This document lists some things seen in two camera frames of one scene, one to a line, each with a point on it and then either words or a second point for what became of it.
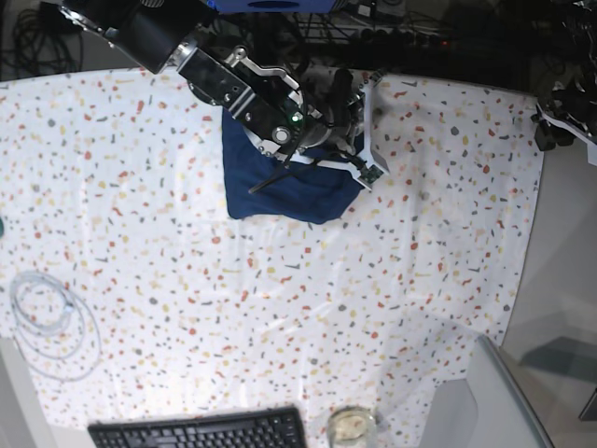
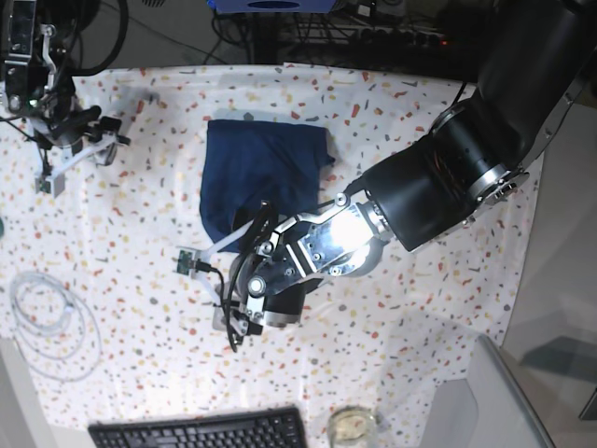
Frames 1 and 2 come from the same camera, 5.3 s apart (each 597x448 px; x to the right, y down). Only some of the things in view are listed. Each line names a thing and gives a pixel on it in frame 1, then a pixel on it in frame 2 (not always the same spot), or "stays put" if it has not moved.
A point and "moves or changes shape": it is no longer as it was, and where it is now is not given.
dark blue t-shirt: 258,183 moves or changes shape
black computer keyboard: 274,427 stays put
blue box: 270,7 stays put
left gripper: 338,120 → 63,129
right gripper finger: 547,136 → 242,220
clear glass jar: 352,427 stays put
